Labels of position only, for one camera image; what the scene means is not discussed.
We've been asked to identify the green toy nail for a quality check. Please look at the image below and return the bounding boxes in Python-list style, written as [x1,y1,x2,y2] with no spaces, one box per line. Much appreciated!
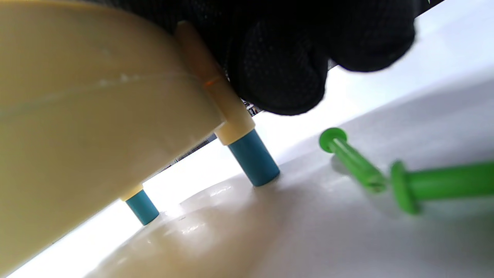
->
[319,127,388,193]
[390,160,494,215]

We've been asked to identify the yellow round tap bench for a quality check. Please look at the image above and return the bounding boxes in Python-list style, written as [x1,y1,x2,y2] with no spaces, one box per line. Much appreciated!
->
[0,0,281,276]

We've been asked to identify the person's right hand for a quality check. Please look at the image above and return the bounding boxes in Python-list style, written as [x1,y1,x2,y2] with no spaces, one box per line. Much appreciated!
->
[89,0,444,116]

